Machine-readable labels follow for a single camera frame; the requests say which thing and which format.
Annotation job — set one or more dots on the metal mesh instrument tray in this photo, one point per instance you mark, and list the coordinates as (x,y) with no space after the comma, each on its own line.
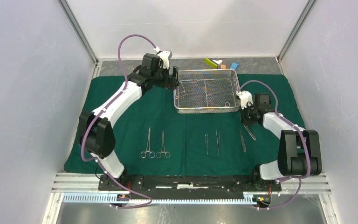
(211,90)

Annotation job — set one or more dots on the green surgical cloth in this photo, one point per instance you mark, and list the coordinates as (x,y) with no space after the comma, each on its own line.
(185,140)

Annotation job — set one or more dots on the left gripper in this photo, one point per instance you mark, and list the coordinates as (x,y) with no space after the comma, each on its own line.
(170,83)

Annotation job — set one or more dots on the white small block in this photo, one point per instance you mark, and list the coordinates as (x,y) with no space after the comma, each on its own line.
(218,63)

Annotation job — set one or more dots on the steel forceps near tray edge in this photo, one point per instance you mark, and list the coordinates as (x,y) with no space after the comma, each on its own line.
(185,87)

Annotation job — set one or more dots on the blue small block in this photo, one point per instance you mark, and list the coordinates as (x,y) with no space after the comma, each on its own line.
(234,66)

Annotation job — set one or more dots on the pointed steel tweezers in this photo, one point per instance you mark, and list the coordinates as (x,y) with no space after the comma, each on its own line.
(218,141)

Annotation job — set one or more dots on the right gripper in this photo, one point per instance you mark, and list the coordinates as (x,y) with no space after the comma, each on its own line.
(245,121)

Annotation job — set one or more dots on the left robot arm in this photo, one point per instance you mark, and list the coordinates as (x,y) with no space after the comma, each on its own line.
(95,129)

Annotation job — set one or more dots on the steel forceps with ring handles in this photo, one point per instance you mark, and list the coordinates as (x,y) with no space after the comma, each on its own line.
(148,152)

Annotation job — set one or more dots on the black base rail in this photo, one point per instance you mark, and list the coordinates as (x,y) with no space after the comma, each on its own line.
(151,189)

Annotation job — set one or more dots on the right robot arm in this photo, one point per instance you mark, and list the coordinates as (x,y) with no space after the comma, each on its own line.
(299,153)

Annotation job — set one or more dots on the yellow-green lego brick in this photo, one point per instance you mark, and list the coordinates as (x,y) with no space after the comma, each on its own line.
(211,63)

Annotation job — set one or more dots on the steel scalpel handle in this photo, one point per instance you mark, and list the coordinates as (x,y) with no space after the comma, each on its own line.
(250,132)

